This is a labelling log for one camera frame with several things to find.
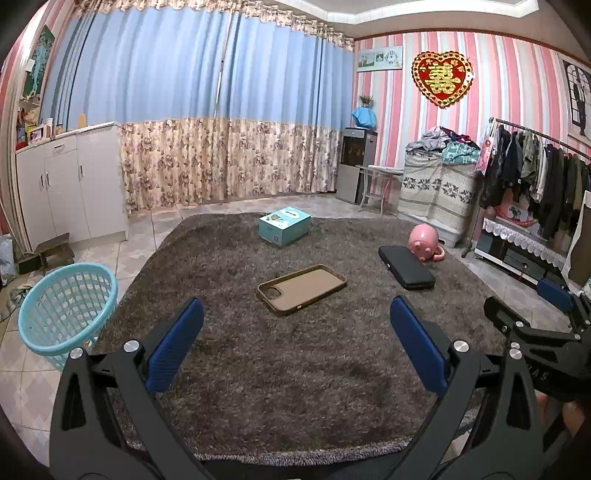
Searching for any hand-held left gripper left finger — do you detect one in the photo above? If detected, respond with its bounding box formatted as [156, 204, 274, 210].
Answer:
[48, 296, 206, 480]

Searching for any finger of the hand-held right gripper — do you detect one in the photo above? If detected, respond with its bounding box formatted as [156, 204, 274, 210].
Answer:
[536, 278, 585, 319]
[482, 296, 532, 337]

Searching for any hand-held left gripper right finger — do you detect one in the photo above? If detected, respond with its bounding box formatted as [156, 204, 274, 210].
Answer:
[389, 295, 543, 480]

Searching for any light blue plastic basket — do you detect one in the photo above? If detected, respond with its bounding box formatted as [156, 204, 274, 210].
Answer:
[17, 262, 118, 372]

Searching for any person's right hand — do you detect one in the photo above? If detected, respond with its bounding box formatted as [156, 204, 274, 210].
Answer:
[538, 394, 589, 437]

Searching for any low stand with lace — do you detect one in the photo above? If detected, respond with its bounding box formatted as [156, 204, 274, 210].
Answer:
[475, 217, 573, 287]

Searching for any black flat case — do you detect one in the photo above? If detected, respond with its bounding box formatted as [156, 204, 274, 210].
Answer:
[378, 244, 437, 291]

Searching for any pink pig-shaped cup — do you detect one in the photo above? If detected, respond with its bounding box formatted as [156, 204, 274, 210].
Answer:
[407, 224, 446, 264]

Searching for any grey shaggy rug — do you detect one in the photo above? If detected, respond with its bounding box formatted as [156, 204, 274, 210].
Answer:
[88, 212, 509, 467]

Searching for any brown phone case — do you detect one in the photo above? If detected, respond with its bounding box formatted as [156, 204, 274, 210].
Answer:
[257, 264, 348, 317]

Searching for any chest with patterned cover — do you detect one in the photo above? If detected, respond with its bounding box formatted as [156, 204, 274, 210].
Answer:
[397, 152, 478, 247]

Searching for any teal cardboard box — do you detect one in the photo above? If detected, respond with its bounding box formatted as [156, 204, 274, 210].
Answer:
[257, 206, 311, 246]

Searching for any metal clothes rack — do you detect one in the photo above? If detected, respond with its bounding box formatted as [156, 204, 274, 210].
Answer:
[461, 117, 591, 259]

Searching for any dark low stool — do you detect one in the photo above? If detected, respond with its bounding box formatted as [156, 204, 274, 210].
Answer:
[17, 233, 75, 276]

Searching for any pink hanging bag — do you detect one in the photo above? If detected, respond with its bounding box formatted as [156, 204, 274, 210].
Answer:
[475, 124, 497, 174]

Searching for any green striped cloth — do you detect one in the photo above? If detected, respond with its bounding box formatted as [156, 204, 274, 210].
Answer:
[2, 274, 44, 319]

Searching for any pile of clothes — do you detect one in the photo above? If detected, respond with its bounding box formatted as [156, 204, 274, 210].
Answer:
[405, 126, 481, 163]

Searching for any grey water dispenser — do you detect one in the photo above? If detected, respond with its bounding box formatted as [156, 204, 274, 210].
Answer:
[336, 128, 378, 205]

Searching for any white cabinet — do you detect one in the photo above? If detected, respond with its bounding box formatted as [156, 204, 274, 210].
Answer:
[15, 121, 130, 252]

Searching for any white plastic bag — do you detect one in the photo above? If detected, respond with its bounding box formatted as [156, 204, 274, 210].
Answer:
[0, 233, 17, 287]

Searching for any blue cloth cover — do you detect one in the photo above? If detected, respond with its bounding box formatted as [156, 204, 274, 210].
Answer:
[351, 107, 378, 131]

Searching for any blue floral curtain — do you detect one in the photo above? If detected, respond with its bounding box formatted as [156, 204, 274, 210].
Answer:
[215, 9, 356, 204]
[39, 7, 232, 213]

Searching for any window silhouette wall poster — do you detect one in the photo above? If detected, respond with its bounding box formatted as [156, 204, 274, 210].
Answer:
[561, 59, 591, 139]

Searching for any red heart wall decoration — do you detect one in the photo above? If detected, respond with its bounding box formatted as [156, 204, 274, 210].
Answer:
[411, 51, 476, 109]

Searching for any landscape wall picture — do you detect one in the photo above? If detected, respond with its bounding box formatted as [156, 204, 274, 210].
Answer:
[356, 46, 403, 72]

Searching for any green wall poster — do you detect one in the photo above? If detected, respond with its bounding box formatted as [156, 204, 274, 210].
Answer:
[28, 24, 57, 100]

